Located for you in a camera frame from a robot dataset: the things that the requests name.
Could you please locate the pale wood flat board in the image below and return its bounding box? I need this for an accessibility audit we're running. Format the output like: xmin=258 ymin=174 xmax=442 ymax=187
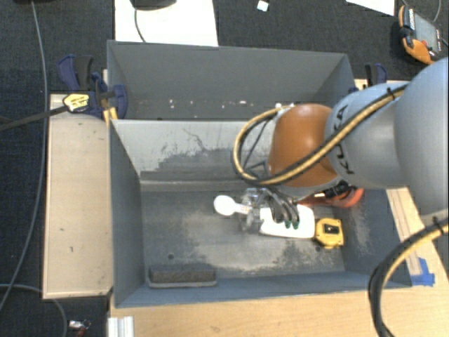
xmin=42 ymin=94 xmax=114 ymax=300

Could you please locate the yellow tape measure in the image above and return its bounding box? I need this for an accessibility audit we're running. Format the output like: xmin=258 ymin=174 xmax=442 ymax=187
xmin=314 ymin=218 xmax=345 ymax=250

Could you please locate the dark grey flat block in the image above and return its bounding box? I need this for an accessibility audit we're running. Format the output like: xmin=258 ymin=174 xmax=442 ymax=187
xmin=147 ymin=263 xmax=217 ymax=289

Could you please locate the grey metal bin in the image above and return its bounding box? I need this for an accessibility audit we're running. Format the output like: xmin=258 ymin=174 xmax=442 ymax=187
xmin=106 ymin=39 xmax=413 ymax=309

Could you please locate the orange curved object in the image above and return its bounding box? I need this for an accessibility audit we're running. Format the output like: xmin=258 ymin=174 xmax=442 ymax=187
xmin=300 ymin=187 xmax=365 ymax=209

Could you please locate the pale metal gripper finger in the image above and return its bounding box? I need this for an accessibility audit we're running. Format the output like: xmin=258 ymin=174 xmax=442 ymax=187
xmin=242 ymin=187 xmax=264 ymax=206
xmin=239 ymin=211 xmax=262 ymax=233

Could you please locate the white light bulb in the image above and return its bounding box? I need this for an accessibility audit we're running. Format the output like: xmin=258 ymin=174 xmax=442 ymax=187
xmin=213 ymin=194 xmax=253 ymax=218

